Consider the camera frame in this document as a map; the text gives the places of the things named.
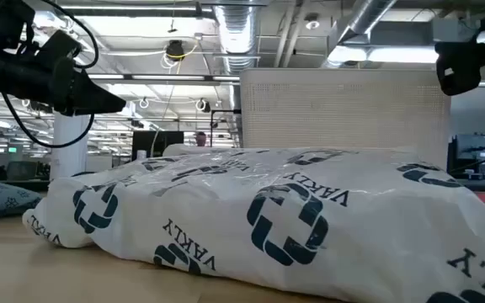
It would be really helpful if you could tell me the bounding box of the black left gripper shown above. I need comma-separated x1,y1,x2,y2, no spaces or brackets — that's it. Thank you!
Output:
0,50,127,117

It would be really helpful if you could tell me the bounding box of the white pouch with cross print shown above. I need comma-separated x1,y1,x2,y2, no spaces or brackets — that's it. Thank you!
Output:
22,145,485,303

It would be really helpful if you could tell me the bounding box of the white plastic bin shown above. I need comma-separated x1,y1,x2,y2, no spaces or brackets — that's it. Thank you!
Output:
240,68,452,169

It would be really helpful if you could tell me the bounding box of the white round column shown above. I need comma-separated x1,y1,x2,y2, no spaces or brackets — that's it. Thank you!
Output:
51,111,93,181

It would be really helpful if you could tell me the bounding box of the bright ceiling light panel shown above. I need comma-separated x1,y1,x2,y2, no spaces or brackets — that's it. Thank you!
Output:
328,45,440,65

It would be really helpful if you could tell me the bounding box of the long ceiling light strip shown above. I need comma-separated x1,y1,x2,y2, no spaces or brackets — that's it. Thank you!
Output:
87,73,240,82

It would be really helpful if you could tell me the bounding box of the black computer monitor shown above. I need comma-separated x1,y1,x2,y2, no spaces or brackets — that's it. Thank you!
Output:
131,130,184,162

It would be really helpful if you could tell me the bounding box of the dark monitor with reflections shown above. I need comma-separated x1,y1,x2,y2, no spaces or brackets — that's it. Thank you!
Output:
447,133,485,176

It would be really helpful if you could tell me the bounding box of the black ceiling device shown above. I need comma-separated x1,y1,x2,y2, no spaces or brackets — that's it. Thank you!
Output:
165,39,186,62

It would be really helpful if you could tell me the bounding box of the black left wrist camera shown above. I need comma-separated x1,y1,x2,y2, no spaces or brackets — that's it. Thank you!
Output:
35,29,83,71

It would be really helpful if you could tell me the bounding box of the slanted silver ventilation duct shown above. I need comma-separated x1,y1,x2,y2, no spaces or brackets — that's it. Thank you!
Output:
321,0,399,69

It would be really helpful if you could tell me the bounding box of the thin black pole frame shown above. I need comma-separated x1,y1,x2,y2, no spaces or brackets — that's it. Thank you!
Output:
209,108,242,148

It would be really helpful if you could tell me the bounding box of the round silver ventilation duct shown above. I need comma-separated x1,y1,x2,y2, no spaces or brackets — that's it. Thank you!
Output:
213,0,261,76

